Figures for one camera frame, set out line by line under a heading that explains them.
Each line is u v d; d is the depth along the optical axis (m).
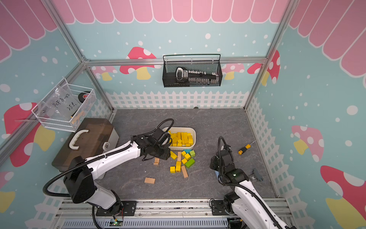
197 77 0.89
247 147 0.96
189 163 0.89
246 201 0.50
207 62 0.90
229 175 0.57
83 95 0.81
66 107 0.71
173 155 0.90
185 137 1.00
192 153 0.92
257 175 0.84
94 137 0.88
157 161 0.89
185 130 1.05
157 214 0.74
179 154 0.93
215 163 0.73
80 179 0.42
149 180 0.83
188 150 0.94
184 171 0.87
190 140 0.98
